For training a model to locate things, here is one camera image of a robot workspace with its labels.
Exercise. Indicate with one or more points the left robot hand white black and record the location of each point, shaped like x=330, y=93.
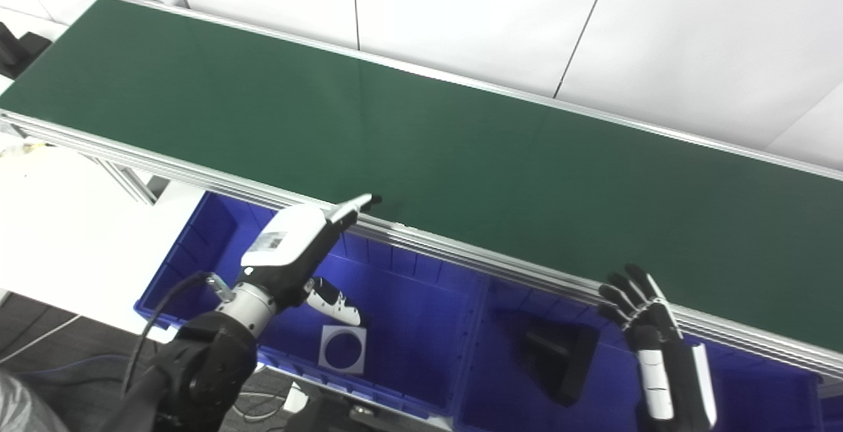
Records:
x=290, y=241

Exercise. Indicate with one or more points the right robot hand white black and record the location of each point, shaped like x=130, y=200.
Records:
x=672, y=366

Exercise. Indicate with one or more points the white square part round hole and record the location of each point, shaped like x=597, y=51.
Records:
x=324, y=333

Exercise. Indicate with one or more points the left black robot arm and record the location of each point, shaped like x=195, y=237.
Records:
x=197, y=366

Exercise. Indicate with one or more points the black angular part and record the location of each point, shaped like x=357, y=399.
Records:
x=560, y=359

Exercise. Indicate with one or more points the blue plastic bin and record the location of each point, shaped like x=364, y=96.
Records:
x=833, y=415
x=500, y=379
x=408, y=326

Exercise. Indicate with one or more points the aluminium conveyor leg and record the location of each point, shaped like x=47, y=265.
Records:
x=125, y=178

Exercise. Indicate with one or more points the grey fabric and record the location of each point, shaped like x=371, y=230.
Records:
x=26, y=405

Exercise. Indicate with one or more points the black device on table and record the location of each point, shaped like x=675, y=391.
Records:
x=20, y=50

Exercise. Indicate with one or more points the green conveyor belt aluminium frame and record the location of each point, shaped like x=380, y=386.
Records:
x=461, y=155

